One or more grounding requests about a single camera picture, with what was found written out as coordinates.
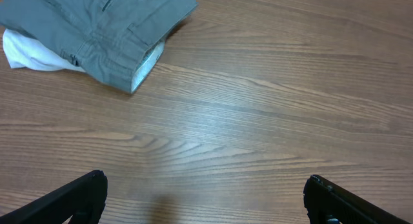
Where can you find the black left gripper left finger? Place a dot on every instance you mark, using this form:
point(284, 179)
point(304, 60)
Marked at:
point(80, 201)

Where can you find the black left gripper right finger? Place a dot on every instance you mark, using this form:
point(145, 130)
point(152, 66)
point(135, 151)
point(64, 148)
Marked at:
point(327, 202)

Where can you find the grey shorts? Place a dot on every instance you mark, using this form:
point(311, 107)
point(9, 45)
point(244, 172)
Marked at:
point(113, 41)

